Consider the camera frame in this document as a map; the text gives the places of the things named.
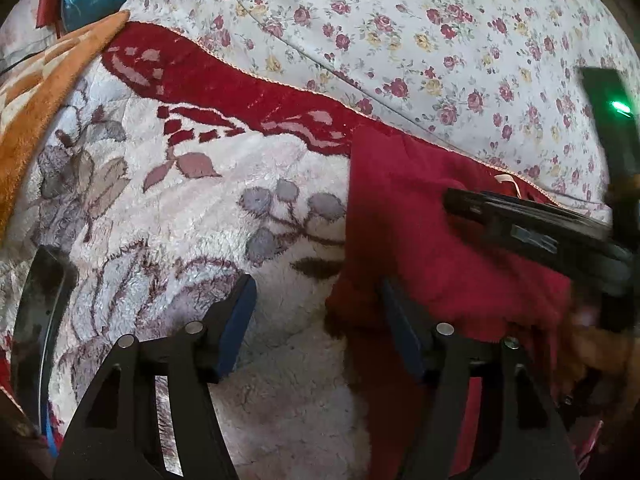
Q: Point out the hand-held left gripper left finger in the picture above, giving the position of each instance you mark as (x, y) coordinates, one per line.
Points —
(239, 322)

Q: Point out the dark grey-rimmed panel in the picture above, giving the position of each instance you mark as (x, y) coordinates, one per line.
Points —
(37, 320)

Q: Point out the red white plush blanket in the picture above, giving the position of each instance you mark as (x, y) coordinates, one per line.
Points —
(175, 210)

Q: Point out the orange patterned blanket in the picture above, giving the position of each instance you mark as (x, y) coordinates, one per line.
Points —
(40, 100)

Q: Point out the rose print bed sheet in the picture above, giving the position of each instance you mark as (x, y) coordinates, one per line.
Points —
(400, 35)

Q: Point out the red knit garment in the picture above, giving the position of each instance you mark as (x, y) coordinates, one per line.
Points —
(450, 285)

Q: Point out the person's right hand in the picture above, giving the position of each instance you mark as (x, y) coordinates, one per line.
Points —
(600, 352)

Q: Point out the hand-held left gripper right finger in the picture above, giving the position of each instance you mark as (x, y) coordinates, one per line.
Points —
(402, 332)

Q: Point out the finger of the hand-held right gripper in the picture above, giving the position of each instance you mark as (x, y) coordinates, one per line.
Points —
(525, 225)

